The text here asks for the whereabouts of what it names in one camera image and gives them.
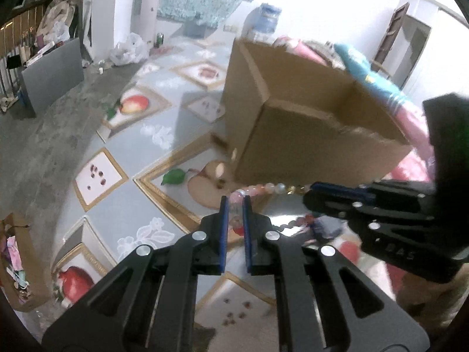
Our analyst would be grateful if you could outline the multicolour bead bracelet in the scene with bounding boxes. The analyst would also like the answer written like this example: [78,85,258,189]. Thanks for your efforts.
[228,182,317,237]

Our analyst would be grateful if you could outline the purple black smart watch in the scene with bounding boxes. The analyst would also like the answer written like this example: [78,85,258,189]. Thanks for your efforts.
[312,215,344,242]

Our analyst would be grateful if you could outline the person's right hand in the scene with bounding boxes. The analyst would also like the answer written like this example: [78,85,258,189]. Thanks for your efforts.
[396,266,468,333]

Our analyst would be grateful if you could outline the red floral bed quilt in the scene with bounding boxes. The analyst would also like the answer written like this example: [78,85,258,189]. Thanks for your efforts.
[273,37,435,182]

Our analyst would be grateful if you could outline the brown cardboard box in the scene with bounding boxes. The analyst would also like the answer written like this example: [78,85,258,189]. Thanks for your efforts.
[222,39,411,187]

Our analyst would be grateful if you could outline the wooden coat stand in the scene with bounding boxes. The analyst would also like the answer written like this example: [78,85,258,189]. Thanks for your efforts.
[371,2,409,72]

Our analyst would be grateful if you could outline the teal patterned pillow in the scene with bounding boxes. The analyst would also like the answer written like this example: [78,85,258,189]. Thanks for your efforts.
[333,44,409,112]

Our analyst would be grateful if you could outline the blue water jug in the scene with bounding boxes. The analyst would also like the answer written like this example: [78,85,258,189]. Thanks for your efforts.
[241,3,282,45]

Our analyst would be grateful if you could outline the white plastic bag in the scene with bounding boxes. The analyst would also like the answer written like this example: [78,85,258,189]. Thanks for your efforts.
[109,33,149,66]

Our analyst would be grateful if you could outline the brown box with clutter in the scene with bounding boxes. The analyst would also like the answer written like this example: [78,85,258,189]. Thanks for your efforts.
[1,213,50,312]

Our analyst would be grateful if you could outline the grey flat board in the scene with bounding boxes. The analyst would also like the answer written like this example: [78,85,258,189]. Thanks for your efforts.
[20,38,84,115]

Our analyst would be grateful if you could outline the white cylindrical heater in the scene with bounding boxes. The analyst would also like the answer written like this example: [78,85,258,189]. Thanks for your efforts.
[131,0,160,47]

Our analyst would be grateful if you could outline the stair railing with lights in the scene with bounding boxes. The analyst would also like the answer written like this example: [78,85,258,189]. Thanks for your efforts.
[1,0,51,96]

